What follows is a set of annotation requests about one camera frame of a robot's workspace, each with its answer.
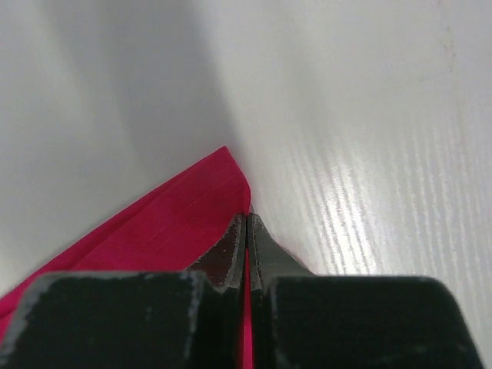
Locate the red t shirt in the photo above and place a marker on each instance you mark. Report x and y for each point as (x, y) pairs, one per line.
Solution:
(167, 230)

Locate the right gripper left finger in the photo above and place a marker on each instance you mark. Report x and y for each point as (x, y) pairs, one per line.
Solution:
(143, 319)

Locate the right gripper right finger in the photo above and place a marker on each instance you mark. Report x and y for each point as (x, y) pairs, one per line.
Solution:
(301, 320)

